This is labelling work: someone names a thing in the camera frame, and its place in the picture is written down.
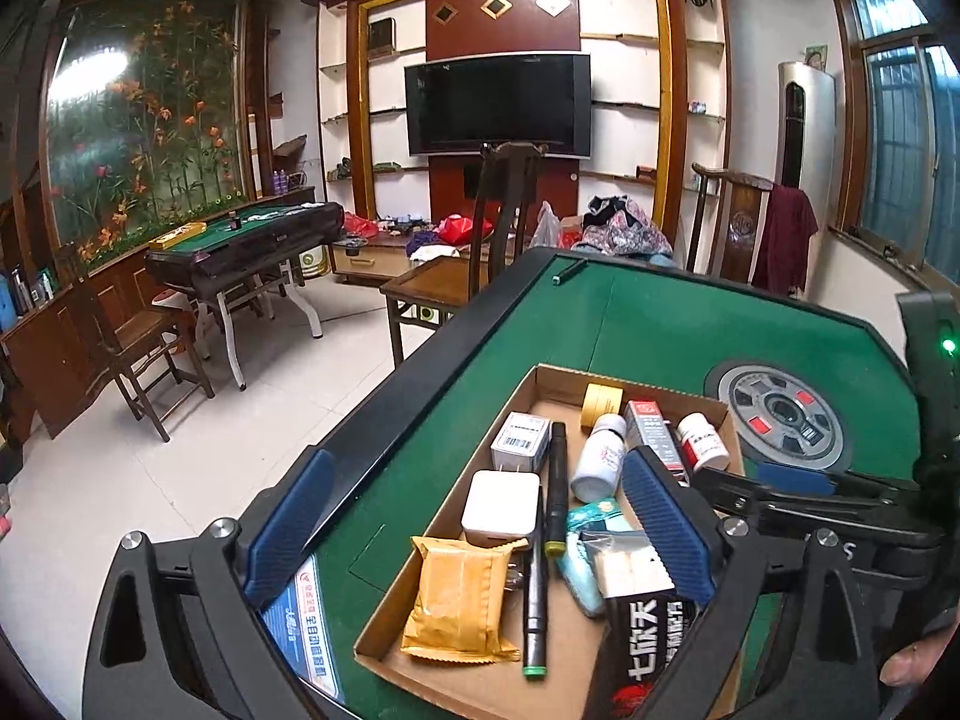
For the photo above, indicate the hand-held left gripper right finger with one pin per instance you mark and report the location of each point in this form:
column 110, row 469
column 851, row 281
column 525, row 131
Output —
column 667, row 525

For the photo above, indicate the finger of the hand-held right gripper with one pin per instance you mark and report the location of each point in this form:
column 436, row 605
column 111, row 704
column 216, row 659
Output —
column 862, row 516
column 795, row 478

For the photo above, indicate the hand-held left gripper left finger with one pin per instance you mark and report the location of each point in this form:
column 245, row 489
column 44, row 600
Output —
column 289, row 532

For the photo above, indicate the white medicine bottle red label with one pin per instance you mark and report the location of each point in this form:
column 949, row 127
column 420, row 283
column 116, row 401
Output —
column 705, row 450

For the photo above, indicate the light blue tissue pack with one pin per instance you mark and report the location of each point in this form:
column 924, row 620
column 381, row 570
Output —
column 585, row 562

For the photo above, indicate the white bottle ribbed cap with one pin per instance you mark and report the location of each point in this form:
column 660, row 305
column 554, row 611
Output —
column 598, row 465

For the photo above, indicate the red and white box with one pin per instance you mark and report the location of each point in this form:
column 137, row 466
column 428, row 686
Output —
column 654, row 431

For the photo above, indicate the black snack packet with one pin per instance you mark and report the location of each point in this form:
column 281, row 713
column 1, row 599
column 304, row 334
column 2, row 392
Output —
column 645, row 637

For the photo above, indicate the black marker olive cap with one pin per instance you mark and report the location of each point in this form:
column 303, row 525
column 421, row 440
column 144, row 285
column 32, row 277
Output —
column 556, row 480

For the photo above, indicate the yellow tape roll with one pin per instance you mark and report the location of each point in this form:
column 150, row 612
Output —
column 600, row 403

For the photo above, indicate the black marker green cap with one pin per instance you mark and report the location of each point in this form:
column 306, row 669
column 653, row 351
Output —
column 536, row 615

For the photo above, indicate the small white box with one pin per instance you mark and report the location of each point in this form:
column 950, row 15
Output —
column 521, row 441

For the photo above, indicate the white charger adapter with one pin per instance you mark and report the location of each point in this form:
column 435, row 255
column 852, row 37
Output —
column 499, row 506

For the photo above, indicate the cardboard box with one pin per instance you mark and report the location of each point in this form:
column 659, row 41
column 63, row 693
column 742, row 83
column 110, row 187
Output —
column 559, row 394

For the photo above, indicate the gold snack packet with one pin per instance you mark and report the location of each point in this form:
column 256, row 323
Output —
column 457, row 604

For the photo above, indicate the person's right hand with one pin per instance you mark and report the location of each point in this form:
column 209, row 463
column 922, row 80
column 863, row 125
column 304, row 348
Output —
column 919, row 660

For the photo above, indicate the round silver table panel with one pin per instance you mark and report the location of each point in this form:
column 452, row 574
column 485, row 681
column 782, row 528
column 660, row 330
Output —
column 780, row 412

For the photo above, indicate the blue and white leaflet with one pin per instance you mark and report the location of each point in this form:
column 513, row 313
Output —
column 307, row 622

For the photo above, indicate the dark red garment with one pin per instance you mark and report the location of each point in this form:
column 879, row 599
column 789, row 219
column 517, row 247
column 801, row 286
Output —
column 784, row 240

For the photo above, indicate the brown wooden chair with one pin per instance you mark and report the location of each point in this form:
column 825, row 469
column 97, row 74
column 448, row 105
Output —
column 135, row 330

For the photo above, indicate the wooden chair carved back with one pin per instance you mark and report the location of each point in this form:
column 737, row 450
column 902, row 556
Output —
column 739, row 217

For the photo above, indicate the black marker pen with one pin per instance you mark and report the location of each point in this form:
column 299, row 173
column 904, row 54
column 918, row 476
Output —
column 570, row 271

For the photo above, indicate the low wooden television cabinet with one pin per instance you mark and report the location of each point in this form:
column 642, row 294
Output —
column 367, row 259

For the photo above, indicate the wooden side cabinet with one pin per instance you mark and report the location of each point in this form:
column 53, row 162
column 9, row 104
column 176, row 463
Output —
column 52, row 360

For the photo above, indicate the floral cloth pile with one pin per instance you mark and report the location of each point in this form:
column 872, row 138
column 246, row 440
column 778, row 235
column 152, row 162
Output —
column 626, row 232

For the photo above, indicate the wooden framed window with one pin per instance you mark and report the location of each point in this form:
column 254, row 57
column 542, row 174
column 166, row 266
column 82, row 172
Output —
column 892, row 127

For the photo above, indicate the green folding game table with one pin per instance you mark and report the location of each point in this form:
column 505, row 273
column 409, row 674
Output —
column 247, row 221

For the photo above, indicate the red plastic bag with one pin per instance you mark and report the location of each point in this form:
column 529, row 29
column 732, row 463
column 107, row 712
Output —
column 361, row 226
column 457, row 229

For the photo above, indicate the flat gold box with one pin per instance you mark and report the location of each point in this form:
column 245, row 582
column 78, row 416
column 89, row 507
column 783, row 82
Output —
column 176, row 235

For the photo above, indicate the white plastic bag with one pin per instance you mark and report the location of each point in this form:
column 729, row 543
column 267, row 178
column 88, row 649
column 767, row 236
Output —
column 547, row 229

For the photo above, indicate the white standing air conditioner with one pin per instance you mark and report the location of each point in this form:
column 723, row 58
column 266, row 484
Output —
column 817, row 120

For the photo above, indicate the dark wooden chair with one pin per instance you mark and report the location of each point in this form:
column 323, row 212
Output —
column 502, row 187

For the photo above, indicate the flat screen television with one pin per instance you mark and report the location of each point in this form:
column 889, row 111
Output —
column 495, row 105

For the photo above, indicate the floral glass wall panel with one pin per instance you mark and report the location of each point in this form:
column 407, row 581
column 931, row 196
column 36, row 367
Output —
column 150, row 112

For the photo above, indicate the wall shelving unit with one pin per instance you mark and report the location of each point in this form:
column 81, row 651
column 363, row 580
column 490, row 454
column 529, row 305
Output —
column 637, row 52

